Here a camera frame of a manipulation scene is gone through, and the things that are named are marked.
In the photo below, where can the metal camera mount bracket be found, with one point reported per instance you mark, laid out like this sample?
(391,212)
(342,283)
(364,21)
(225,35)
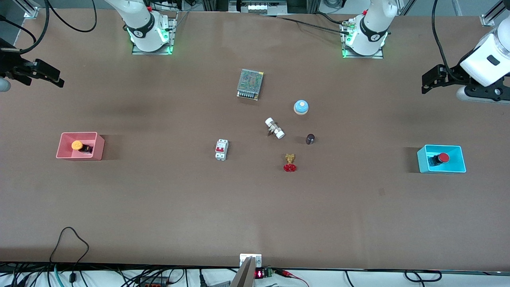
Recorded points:
(249,261)

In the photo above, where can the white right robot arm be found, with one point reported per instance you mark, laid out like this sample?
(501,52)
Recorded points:
(145,28)

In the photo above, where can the small red display board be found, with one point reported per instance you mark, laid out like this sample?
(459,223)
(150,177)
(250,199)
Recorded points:
(263,273)

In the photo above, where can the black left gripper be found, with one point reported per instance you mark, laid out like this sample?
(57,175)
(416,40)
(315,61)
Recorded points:
(456,74)

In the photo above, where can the aluminium frame profile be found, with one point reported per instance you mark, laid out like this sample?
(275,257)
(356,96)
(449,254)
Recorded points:
(492,16)
(32,8)

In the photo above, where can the metal mesh power supply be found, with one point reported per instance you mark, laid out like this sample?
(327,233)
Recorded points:
(250,83)

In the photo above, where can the yellow mushroom push button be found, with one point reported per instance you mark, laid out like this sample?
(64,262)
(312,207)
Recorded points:
(77,145)

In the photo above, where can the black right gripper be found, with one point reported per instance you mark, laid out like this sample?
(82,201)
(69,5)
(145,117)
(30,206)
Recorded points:
(10,65)

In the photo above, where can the pink plastic bin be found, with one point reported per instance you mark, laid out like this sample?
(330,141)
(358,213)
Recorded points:
(63,153)

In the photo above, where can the blue dome push button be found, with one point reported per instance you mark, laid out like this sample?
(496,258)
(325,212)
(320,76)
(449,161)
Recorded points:
(301,107)

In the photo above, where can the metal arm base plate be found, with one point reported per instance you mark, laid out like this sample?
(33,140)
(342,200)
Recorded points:
(380,54)
(172,36)

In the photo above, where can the red mushroom push button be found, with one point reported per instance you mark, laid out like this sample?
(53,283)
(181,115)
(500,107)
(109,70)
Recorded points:
(442,158)

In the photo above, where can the white red circuit breaker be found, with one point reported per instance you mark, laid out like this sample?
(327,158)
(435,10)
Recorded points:
(221,150)

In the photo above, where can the dark brown round knob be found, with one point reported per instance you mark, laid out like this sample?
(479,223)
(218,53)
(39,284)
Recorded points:
(310,139)

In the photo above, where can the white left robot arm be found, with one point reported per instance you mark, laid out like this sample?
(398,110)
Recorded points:
(372,34)

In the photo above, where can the cyan plastic bin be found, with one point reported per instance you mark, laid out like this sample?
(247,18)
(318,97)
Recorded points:
(458,165)

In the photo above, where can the white plastic pipe fitting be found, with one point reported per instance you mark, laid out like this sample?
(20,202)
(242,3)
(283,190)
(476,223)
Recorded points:
(275,128)

